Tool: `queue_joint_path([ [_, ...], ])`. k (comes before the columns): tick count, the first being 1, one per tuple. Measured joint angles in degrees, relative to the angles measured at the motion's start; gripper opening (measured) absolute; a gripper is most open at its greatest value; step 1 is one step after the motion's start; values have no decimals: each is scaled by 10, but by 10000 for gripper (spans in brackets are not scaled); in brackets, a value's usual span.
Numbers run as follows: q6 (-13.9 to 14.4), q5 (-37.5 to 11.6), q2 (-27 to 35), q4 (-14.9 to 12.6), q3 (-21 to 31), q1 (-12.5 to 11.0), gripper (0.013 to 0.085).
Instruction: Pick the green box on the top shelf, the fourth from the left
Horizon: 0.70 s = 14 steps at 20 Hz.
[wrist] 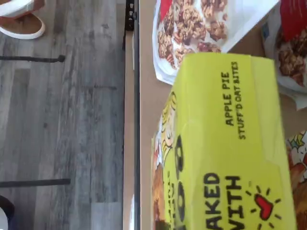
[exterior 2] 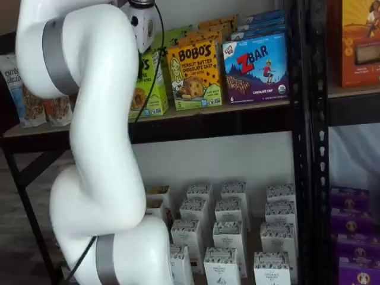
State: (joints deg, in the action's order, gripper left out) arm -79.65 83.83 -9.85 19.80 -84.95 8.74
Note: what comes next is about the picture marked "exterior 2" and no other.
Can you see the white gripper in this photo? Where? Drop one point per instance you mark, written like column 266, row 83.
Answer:
column 144, row 26

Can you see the green Bobo's apple pie box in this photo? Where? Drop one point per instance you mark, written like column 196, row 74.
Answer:
column 175, row 35
column 141, row 104

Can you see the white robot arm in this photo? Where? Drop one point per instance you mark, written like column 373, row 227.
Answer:
column 98, row 118

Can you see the yellow Bobo's peanut butter box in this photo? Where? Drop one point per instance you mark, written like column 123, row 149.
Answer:
column 216, row 23
column 193, row 86
column 205, row 37

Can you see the blue Z Bar box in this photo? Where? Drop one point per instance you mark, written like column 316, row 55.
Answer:
column 264, row 17
column 258, row 31
column 255, row 74

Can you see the wooden shelf board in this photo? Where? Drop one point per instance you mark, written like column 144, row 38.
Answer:
column 353, row 90
column 252, row 107

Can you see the small yellow label granola box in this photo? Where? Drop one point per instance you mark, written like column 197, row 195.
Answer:
column 158, row 193
column 154, row 209

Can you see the white organic pantry box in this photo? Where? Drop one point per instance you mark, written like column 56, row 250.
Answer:
column 182, row 264
column 277, row 237
column 199, row 191
column 185, row 234
column 280, row 212
column 221, row 267
column 233, row 190
column 193, row 209
column 228, row 209
column 227, row 234
column 271, row 270
column 280, row 193

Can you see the large orange cardboard box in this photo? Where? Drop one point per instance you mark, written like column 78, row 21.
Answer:
column 356, row 71

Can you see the purple snack box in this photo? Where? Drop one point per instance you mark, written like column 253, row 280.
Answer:
column 350, row 197
column 359, row 273
column 351, row 222
column 357, row 248

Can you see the blue label granola bag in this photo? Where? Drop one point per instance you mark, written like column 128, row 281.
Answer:
column 15, row 89

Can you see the white plastic sheet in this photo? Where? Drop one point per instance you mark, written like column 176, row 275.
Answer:
column 353, row 154

